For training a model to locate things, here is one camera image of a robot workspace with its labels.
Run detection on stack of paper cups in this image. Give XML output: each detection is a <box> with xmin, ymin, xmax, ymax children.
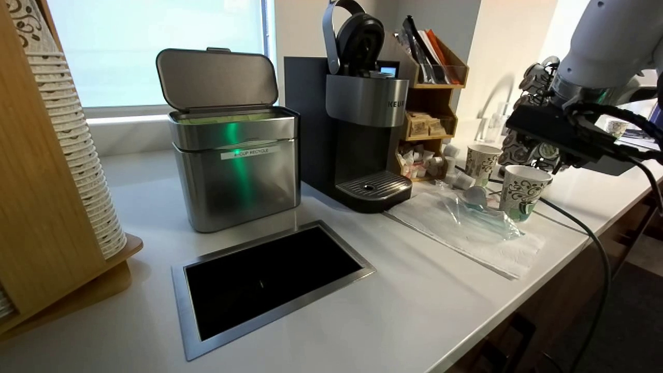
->
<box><xmin>5</xmin><ymin>0</ymin><xmax>131</xmax><ymax>264</ymax></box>

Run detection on black coffee pod carousel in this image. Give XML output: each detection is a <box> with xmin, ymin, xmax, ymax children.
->
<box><xmin>497</xmin><ymin>57</ymin><xmax>569</xmax><ymax>175</ymax></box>

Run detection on white faucet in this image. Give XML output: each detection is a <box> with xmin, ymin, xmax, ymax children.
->
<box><xmin>475</xmin><ymin>70</ymin><xmax>519</xmax><ymax>143</ymax></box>

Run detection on small brown box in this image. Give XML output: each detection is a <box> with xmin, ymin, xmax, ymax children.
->
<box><xmin>403</xmin><ymin>110</ymin><xmax>448</xmax><ymax>143</ymax></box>

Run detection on wooden condiment organizer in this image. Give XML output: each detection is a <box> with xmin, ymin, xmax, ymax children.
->
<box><xmin>393</xmin><ymin>12</ymin><xmax>472</xmax><ymax>183</ymax></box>

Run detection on dark power cable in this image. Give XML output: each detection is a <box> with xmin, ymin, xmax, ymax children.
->
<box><xmin>453</xmin><ymin>161</ymin><xmax>616</xmax><ymax>373</ymax></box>

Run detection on black silver coffee machine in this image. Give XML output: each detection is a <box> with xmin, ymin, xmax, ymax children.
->
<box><xmin>283</xmin><ymin>0</ymin><xmax>414</xmax><ymax>214</ymax></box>

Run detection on steel framed counter chute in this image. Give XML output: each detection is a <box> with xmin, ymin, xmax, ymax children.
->
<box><xmin>171</xmin><ymin>220</ymin><xmax>375</xmax><ymax>362</ymax></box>

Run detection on black packets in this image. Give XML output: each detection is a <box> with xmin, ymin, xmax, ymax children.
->
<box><xmin>397</xmin><ymin>15</ymin><xmax>444</xmax><ymax>87</ymax></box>

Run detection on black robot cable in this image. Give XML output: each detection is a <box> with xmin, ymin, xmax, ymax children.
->
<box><xmin>566</xmin><ymin>99</ymin><xmax>663</xmax><ymax>210</ymax></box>

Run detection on orange packets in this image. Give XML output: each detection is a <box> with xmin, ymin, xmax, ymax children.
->
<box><xmin>422</xmin><ymin>27</ymin><xmax>472</xmax><ymax>89</ymax></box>

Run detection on wooden counter cabinet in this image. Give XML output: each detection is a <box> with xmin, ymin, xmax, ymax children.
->
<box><xmin>448</xmin><ymin>187</ymin><xmax>663</xmax><ymax>373</ymax></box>

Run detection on small plastic bag with card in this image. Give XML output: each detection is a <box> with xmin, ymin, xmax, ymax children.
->
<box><xmin>437</xmin><ymin>190</ymin><xmax>526</xmax><ymax>242</ymax></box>

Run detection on stainless steel lidded bin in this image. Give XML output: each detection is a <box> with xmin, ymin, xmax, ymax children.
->
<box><xmin>153</xmin><ymin>46</ymin><xmax>303</xmax><ymax>237</ymax></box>

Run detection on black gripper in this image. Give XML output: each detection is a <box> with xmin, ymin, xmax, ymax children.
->
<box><xmin>505</xmin><ymin>101</ymin><xmax>634</xmax><ymax>176</ymax></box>

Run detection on white creamer cup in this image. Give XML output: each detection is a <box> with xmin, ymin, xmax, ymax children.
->
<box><xmin>461</xmin><ymin>175</ymin><xmax>489</xmax><ymax>207</ymax></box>

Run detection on wooden cup dispenser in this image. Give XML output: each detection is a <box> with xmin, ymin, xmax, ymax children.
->
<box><xmin>0</xmin><ymin>0</ymin><xmax>146</xmax><ymax>340</ymax></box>

